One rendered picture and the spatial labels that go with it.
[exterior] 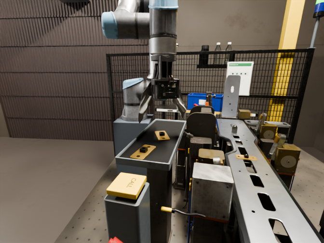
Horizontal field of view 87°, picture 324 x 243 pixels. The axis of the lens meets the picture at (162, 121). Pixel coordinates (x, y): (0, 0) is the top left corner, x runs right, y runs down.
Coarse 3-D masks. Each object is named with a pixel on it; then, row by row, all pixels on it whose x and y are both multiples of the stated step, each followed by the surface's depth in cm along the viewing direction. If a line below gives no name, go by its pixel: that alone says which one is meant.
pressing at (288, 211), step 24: (216, 120) 133; (240, 120) 135; (240, 168) 68; (264, 168) 68; (240, 192) 55; (264, 192) 55; (288, 192) 55; (240, 216) 45; (264, 216) 46; (288, 216) 46; (264, 240) 39; (312, 240) 39
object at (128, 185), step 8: (120, 176) 36; (128, 176) 36; (136, 176) 36; (144, 176) 36; (112, 184) 33; (120, 184) 33; (128, 184) 33; (136, 184) 33; (144, 184) 35; (112, 192) 32; (120, 192) 31; (128, 192) 31; (136, 192) 31
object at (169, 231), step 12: (156, 180) 58; (168, 180) 59; (156, 192) 59; (168, 192) 61; (156, 204) 60; (168, 204) 62; (156, 216) 62; (168, 216) 64; (156, 228) 64; (168, 228) 66; (156, 240) 65; (168, 240) 68
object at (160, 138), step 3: (156, 132) 61; (159, 132) 58; (162, 132) 58; (165, 132) 61; (156, 135) 58; (159, 135) 57; (162, 135) 57; (165, 135) 57; (159, 138) 55; (162, 138) 56; (165, 138) 55; (168, 138) 55
